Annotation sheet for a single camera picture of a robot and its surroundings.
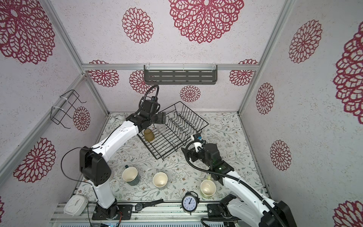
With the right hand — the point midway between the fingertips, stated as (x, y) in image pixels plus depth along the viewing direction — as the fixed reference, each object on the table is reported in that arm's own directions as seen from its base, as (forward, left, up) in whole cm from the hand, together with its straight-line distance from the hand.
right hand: (188, 143), depth 78 cm
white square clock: (-29, +59, -15) cm, 67 cm away
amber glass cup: (+14, +27, -12) cm, 33 cm away
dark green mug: (-13, +34, -16) cm, 40 cm away
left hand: (+18, +19, +5) cm, 26 cm away
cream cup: (-14, +16, -17) cm, 28 cm away
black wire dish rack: (+29, +5, -17) cm, 34 cm away
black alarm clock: (-26, -1, -17) cm, 31 cm away
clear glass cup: (+26, +21, -18) cm, 38 cm away
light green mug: (-18, -11, -18) cm, 28 cm away
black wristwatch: (-29, +26, -18) cm, 42 cm away
